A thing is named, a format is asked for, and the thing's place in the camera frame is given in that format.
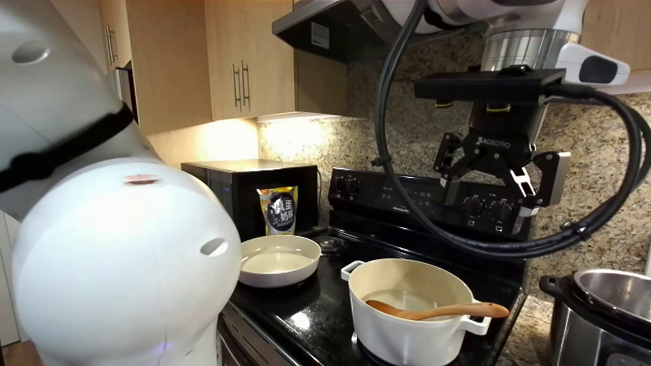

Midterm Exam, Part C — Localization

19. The black silver pressure cooker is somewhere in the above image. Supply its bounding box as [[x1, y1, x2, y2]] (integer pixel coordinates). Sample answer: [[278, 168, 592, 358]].
[[539, 268, 651, 366]]

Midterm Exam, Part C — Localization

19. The yellow black snack bag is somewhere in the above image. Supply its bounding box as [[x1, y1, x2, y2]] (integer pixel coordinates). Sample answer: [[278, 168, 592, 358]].
[[254, 185, 301, 237]]

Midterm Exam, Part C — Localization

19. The dark range hood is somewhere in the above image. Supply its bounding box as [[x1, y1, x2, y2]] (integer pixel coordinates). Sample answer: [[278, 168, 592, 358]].
[[270, 0, 414, 68]]

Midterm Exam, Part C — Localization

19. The black electric stove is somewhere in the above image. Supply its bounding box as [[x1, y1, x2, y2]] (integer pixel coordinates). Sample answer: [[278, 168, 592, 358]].
[[218, 166, 537, 366]]

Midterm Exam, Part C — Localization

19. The metal cabinet door handle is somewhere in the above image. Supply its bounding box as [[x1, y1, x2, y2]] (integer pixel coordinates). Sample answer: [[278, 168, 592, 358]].
[[231, 62, 243, 109], [239, 59, 254, 109]]

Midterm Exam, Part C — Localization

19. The light wood upper cabinet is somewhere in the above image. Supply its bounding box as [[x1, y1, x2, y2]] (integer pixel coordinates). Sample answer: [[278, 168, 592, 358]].
[[100, 0, 301, 137], [584, 0, 651, 97]]

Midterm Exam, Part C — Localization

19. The black microwave oven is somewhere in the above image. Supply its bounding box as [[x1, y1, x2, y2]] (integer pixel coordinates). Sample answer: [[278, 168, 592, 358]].
[[180, 159, 321, 241]]

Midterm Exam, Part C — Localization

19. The white cooking pot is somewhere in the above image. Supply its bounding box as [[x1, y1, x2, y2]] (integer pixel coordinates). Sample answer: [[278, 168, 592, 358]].
[[339, 256, 494, 366]]

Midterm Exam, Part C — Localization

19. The wooden cooking spoon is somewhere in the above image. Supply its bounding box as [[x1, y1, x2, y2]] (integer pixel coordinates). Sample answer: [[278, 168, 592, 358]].
[[364, 298, 512, 324]]

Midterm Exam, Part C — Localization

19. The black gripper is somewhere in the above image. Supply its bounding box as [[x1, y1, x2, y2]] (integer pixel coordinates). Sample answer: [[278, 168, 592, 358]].
[[433, 99, 571, 209]]

